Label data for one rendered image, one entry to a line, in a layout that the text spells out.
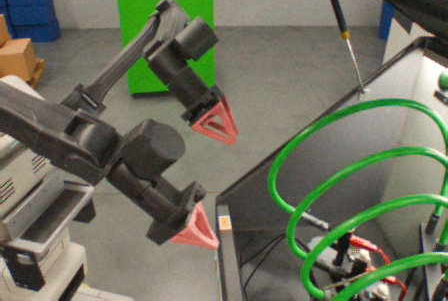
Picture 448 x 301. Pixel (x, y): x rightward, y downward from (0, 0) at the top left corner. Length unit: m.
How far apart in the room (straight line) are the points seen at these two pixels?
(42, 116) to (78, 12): 6.97
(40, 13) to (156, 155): 6.29
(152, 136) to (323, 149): 0.69
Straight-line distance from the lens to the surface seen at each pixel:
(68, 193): 1.11
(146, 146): 0.48
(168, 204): 0.54
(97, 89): 1.05
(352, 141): 1.10
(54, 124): 0.52
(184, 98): 0.64
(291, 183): 1.12
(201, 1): 3.81
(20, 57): 4.63
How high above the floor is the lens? 1.69
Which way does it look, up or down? 30 degrees down
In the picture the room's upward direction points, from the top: straight up
